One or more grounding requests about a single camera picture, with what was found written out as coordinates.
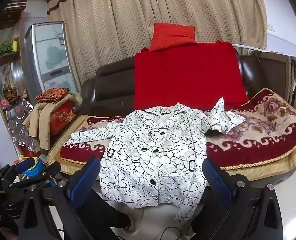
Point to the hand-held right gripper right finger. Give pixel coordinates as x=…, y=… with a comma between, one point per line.
x=217, y=180

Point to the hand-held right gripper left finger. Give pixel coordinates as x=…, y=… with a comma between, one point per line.
x=84, y=180

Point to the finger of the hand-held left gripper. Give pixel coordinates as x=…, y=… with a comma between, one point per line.
x=38, y=177
x=23, y=166

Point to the white black-patterned coat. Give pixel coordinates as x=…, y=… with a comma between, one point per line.
x=148, y=170

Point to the blue cup with yellow rim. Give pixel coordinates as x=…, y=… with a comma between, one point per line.
x=38, y=171

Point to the person's left leg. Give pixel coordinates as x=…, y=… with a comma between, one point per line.
x=113, y=212

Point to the silver foil wrap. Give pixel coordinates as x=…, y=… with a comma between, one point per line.
x=18, y=120

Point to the beige coat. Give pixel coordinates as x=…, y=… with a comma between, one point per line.
x=41, y=115

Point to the floral red beige blanket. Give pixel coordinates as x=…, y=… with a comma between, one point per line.
x=257, y=135

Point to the red cardboard box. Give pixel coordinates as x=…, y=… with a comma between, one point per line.
x=63, y=117

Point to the orange flower bouquet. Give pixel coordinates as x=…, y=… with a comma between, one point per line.
x=10, y=91

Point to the orange black patterned cloth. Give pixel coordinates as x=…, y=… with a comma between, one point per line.
x=53, y=95

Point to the dark brown leather sofa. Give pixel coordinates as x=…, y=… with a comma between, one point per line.
x=113, y=80

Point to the large red cushion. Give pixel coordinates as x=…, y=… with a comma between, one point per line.
x=187, y=80

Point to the standing air conditioner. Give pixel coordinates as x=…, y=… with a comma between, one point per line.
x=50, y=55

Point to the green plant decoration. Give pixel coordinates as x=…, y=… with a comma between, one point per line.
x=4, y=46

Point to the red pillow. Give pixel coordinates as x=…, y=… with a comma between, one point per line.
x=173, y=36

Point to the wooden display shelf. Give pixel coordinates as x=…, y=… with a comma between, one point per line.
x=10, y=12

